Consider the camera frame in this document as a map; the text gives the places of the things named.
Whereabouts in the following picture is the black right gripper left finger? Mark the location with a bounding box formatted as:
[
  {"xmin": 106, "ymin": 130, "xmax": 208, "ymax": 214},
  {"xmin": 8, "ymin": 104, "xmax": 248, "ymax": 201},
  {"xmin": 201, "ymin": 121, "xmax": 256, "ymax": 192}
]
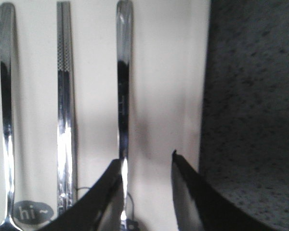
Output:
[{"xmin": 41, "ymin": 159, "xmax": 123, "ymax": 231}]

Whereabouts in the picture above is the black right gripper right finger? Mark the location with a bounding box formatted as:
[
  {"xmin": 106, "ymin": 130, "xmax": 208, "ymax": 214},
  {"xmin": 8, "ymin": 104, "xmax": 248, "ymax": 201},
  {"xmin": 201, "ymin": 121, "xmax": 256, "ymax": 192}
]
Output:
[{"xmin": 171, "ymin": 152, "xmax": 272, "ymax": 231}]

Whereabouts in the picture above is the silver metal chopstick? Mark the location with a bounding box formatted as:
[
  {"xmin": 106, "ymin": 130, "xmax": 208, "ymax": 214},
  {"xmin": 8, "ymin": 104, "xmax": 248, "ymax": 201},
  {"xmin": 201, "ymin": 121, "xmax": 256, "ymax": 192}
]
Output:
[
  {"xmin": 62, "ymin": 1, "xmax": 78, "ymax": 207},
  {"xmin": 57, "ymin": 1, "xmax": 70, "ymax": 216}
]

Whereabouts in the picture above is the silver spoon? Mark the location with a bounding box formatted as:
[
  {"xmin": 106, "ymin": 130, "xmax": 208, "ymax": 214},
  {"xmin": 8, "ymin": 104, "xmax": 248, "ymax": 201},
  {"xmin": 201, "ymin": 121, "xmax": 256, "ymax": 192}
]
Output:
[{"xmin": 116, "ymin": 0, "xmax": 139, "ymax": 231}]

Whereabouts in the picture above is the silver fork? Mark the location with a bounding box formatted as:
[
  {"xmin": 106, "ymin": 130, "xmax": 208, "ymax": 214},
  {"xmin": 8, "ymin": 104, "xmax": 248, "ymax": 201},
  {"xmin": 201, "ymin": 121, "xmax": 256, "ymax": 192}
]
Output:
[{"xmin": 0, "ymin": 2, "xmax": 21, "ymax": 231}]

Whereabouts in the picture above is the beige rabbit serving tray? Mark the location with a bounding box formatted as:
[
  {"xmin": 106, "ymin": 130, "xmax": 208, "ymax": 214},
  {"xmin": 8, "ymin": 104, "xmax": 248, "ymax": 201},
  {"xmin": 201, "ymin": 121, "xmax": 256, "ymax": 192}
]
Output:
[{"xmin": 13, "ymin": 0, "xmax": 210, "ymax": 231}]

